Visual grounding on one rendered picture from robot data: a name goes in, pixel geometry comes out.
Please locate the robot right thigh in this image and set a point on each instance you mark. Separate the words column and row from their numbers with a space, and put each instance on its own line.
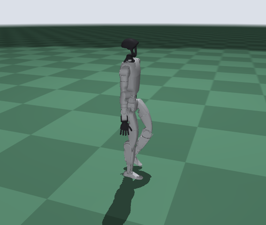
column 133, row 123

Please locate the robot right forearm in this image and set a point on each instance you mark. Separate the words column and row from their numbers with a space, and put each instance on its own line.
column 124, row 106

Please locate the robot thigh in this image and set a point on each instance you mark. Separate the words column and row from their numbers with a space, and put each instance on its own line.
column 133, row 123
column 145, row 118

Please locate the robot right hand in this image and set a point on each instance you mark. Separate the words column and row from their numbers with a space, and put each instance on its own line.
column 125, row 127

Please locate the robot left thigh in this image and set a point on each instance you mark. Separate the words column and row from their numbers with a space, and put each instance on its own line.
column 145, row 118

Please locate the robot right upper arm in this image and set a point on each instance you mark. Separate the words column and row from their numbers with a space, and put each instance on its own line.
column 124, row 74

